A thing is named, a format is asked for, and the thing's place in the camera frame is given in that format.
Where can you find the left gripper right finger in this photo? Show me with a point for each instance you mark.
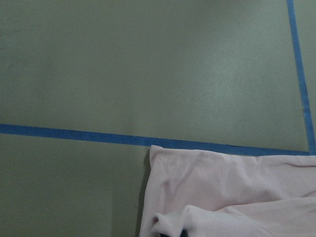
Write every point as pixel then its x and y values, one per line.
pixel 184 232

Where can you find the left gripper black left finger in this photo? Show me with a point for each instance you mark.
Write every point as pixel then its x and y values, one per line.
pixel 161 235

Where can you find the pink Snoopy t-shirt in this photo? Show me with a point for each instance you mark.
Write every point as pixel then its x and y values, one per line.
pixel 221 195

